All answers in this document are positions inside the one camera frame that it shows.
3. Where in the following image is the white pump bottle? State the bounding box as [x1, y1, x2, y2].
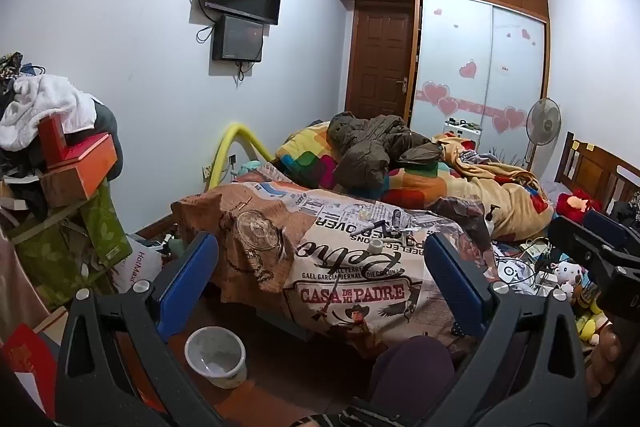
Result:
[482, 204, 501, 233]

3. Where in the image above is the newspaper print blanket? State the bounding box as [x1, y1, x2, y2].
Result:
[170, 162, 501, 348]

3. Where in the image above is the dark brown cloth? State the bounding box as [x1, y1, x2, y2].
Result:
[427, 196, 493, 265]

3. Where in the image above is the orange box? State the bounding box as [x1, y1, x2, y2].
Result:
[39, 132, 118, 208]

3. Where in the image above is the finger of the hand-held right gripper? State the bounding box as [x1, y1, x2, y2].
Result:
[581, 209, 631, 249]
[547, 215, 640, 274]

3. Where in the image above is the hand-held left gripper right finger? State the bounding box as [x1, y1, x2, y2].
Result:
[424, 232, 590, 427]

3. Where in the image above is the yellow plush toy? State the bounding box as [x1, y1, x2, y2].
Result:
[575, 307, 601, 345]

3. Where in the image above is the brown plush toy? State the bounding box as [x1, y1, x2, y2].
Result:
[585, 322, 623, 400]

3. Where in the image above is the black television cable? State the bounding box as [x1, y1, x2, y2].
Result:
[189, 0, 221, 44]

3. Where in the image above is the red paper bag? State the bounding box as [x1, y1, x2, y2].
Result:
[0, 322, 58, 418]

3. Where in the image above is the white plastic bucket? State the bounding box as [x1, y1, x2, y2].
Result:
[184, 327, 248, 389]

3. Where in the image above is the yellow foam tube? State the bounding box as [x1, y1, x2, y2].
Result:
[209, 122, 276, 192]

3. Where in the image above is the brown wooden door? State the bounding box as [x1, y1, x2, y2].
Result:
[350, 2, 417, 128]

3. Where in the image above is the red plush toy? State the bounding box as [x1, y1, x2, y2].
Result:
[556, 189, 603, 225]

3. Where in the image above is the standing fan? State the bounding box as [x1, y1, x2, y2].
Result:
[522, 98, 562, 172]

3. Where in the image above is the small white cabinet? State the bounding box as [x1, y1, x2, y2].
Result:
[442, 119, 483, 148]

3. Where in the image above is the olive jacket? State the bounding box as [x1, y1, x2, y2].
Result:
[327, 111, 446, 200]

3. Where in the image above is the floral bag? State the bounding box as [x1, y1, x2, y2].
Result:
[0, 52, 25, 80]

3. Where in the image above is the green leaf print bag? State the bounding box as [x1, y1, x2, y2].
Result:
[7, 182, 133, 308]

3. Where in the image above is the white plush toy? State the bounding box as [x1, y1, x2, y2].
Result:
[552, 259, 583, 293]

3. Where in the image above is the silver black pen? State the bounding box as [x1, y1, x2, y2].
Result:
[350, 219, 398, 238]

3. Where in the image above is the red box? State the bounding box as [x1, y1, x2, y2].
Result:
[37, 114, 68, 165]

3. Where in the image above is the white towel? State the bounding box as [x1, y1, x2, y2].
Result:
[0, 74, 101, 152]

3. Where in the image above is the person's leg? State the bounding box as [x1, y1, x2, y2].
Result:
[370, 336, 456, 408]

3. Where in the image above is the wooden headboard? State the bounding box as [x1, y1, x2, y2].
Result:
[554, 132, 640, 212]

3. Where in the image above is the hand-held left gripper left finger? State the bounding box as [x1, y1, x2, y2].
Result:
[54, 232, 226, 427]

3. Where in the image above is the white plastic bag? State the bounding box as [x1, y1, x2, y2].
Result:
[112, 234, 166, 295]

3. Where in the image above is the beige blanket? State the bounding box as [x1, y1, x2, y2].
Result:
[432, 132, 556, 242]

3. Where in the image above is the white box with circle print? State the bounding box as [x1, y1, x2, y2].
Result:
[497, 259, 526, 283]

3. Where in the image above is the wardrobe with heart stickers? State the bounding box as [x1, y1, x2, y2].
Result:
[330, 0, 551, 142]

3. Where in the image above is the colourful checked blanket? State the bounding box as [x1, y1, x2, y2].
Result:
[275, 122, 451, 210]

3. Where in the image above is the grey cloth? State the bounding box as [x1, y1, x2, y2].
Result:
[92, 102, 123, 180]

